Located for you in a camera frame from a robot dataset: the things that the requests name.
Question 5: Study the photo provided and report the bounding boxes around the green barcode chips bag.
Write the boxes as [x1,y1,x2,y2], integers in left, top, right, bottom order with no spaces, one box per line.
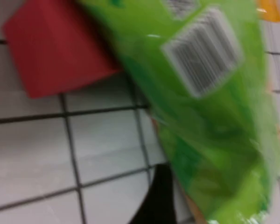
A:
[78,0,280,224]

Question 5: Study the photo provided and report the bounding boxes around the small orange snack packet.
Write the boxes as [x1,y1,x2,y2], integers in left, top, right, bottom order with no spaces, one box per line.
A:
[255,0,280,23]

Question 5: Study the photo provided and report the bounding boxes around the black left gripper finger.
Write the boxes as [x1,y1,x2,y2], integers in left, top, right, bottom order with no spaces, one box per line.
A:
[127,163,179,224]

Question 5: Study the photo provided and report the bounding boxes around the red foam cube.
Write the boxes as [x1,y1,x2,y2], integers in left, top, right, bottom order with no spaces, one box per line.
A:
[1,0,123,99]

